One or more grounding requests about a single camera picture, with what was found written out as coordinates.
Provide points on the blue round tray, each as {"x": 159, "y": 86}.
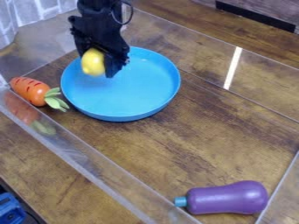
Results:
{"x": 139, "y": 91}

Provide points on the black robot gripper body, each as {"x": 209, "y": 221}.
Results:
{"x": 99, "y": 23}

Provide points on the blue object at corner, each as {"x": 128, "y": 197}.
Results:
{"x": 12, "y": 213}

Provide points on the yellow toy lemon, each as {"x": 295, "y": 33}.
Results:
{"x": 92, "y": 62}

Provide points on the clear acrylic enclosure wall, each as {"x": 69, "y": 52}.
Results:
{"x": 229, "y": 129}

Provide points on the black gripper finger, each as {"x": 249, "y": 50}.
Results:
{"x": 113, "y": 62}
{"x": 83, "y": 44}

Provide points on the purple toy eggplant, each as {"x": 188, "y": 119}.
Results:
{"x": 243, "y": 197}

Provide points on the orange toy carrot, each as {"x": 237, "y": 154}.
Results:
{"x": 37, "y": 93}

